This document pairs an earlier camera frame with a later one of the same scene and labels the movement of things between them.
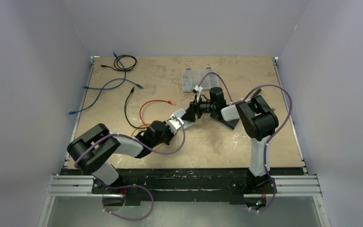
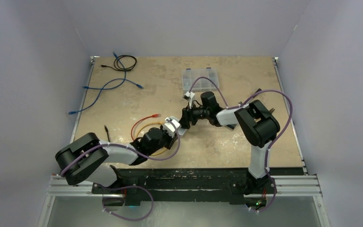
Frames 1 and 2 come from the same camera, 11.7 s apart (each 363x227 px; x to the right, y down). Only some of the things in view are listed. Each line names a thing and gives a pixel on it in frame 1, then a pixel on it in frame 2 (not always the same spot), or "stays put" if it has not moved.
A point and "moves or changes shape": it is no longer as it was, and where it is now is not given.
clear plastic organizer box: [206, 78] stays put
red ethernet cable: [168, 101] to [154, 115]
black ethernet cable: [127, 120] to [124, 63]
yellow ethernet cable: [143, 125] moves or changes shape
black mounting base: [175, 186] stays put
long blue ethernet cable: [103, 89] stays put
